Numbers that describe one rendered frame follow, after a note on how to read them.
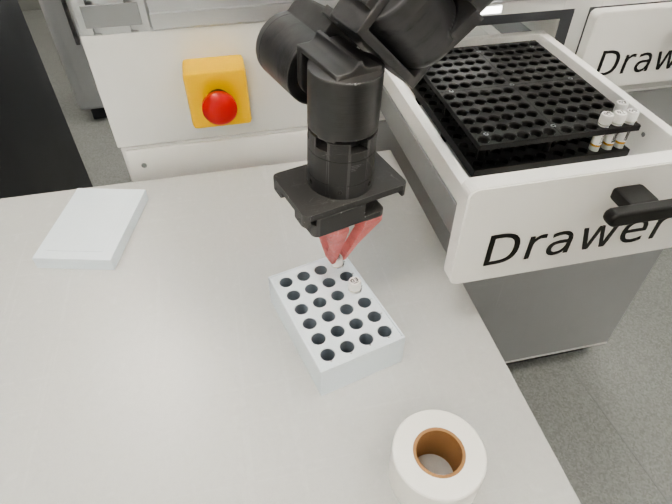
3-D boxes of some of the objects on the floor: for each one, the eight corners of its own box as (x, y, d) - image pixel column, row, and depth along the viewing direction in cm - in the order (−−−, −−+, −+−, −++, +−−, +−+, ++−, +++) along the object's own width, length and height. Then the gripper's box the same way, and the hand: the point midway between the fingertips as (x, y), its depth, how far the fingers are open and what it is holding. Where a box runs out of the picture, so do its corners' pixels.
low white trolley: (458, 722, 87) (647, 622, 34) (68, 843, 77) (-510, 965, 25) (368, 412, 128) (391, 148, 75) (105, 466, 118) (-82, 207, 65)
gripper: (305, 162, 37) (305, 299, 48) (419, 128, 41) (396, 262, 52) (266, 117, 41) (275, 252, 53) (374, 90, 45) (361, 222, 56)
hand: (336, 251), depth 52 cm, fingers closed, pressing on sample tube
